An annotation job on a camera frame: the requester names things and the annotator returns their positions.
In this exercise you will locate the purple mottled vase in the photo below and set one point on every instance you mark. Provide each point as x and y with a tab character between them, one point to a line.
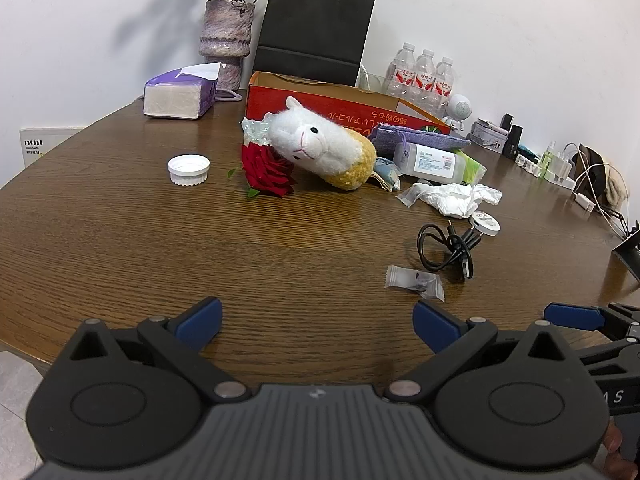
225	30

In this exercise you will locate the blue snack packet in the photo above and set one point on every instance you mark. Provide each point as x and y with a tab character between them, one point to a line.
386	172

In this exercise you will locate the black tube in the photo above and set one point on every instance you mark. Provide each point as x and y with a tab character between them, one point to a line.
507	121

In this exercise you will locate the white wrapper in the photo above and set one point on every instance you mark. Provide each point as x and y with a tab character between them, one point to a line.
450	200

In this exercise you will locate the black paper bag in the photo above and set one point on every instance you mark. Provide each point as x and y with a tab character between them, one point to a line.
315	25

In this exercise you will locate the purple tissue pack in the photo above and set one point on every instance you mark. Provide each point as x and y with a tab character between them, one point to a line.
170	100

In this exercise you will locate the white round charger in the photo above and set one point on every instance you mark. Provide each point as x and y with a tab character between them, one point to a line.
486	224

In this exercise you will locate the white alpaca plush toy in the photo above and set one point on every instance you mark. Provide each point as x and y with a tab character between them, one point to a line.
320	145

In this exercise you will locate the green tissue pack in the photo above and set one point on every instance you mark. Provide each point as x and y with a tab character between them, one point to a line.
472	170

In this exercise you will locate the small clear sachet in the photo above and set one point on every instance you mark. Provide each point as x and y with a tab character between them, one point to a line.
415	282

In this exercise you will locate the iridescent plastic bag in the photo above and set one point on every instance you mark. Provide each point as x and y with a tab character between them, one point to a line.
255	130

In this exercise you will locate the clear bottle with red label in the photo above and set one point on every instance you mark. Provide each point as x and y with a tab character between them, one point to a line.
430	162

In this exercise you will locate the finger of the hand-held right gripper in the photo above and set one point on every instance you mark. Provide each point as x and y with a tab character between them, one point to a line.
602	356
572	316

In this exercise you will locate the orange cardboard box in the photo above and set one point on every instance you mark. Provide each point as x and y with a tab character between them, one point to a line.
345	107

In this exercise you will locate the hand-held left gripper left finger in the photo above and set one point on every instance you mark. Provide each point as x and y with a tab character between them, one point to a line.
202	317

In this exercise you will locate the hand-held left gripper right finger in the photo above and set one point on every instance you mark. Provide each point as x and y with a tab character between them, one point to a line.
432	322

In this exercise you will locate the purple cloth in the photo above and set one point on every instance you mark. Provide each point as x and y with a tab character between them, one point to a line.
410	137

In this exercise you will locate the person's right hand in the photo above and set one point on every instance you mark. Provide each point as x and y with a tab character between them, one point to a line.
614	447

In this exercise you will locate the clear glass cup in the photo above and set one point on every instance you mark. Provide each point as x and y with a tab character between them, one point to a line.
372	84

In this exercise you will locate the small tin box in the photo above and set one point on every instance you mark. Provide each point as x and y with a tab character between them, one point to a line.
489	134

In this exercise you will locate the white robot toy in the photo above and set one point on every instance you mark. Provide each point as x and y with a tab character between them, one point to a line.
459	109

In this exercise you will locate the brown bag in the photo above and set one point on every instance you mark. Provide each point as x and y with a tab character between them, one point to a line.
607	180

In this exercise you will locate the water bottle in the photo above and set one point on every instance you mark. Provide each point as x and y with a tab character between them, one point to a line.
425	77
402	72
444	85

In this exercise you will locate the red rose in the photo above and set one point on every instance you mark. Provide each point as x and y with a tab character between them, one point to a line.
265	167

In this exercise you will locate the white printed board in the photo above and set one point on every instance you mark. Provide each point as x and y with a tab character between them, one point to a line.
45	142

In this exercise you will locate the white jar lid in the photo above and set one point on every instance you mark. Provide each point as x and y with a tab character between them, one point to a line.
188	167

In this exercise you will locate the black flat object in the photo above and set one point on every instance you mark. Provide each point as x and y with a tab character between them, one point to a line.
630	255

